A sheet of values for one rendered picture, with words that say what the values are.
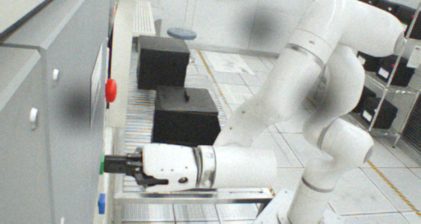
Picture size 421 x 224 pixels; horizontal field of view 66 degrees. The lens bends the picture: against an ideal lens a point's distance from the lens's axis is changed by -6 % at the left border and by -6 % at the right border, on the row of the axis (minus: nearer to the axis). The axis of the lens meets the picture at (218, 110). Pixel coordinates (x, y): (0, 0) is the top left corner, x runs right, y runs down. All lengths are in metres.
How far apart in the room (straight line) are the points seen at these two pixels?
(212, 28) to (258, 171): 5.02
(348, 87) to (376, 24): 0.21
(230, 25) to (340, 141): 4.74
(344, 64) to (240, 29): 4.86
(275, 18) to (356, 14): 5.14
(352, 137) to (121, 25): 0.86
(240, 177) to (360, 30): 0.40
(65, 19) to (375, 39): 0.72
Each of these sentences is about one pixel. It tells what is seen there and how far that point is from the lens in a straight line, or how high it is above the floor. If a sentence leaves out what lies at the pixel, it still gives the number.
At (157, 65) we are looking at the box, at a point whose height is 0.92.
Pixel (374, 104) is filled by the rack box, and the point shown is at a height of 0.41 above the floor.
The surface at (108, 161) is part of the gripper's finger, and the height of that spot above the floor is 1.21.
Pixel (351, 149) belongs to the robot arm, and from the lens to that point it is 1.07.
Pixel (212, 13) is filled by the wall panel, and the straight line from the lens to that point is 5.57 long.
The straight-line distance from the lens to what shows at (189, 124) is 1.51.
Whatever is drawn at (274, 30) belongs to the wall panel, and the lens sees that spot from 5.94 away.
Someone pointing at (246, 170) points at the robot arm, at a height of 1.22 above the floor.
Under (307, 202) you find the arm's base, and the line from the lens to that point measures 1.21.
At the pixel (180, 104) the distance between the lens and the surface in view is 1.70.
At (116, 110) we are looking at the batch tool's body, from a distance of 1.40.
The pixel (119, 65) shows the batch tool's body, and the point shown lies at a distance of 1.33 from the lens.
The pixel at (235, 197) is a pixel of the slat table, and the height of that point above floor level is 0.76.
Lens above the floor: 1.60
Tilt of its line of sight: 26 degrees down
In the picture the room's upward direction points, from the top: 11 degrees clockwise
